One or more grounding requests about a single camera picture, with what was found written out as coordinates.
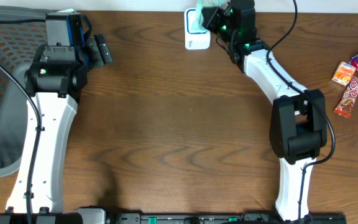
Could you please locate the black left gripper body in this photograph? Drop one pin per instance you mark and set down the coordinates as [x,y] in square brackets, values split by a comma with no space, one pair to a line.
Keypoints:
[96,50]

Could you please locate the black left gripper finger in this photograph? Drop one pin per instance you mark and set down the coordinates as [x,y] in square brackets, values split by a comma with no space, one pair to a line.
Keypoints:
[95,55]
[103,48]

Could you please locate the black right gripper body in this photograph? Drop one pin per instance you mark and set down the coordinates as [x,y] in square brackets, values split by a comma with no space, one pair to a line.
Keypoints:
[215,19]

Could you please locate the teal snack bar wrapper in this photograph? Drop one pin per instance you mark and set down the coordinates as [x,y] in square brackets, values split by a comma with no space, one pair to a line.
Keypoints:
[201,4]

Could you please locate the small orange tissue pack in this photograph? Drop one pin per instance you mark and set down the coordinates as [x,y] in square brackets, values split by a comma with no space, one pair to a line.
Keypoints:
[343,73]

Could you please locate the orange brown snack bar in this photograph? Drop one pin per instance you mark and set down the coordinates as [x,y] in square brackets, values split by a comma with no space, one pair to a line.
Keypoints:
[347,102]

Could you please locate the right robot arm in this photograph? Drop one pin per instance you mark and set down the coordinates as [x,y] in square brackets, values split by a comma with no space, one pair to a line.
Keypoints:
[297,125]

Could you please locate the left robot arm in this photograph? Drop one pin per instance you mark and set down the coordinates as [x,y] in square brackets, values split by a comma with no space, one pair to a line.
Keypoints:
[52,86]

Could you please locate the white barcode scanner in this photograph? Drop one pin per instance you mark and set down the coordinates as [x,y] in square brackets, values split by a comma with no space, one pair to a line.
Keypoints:
[195,38]

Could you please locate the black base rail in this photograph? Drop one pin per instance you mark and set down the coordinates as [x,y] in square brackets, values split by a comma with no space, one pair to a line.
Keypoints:
[248,217]

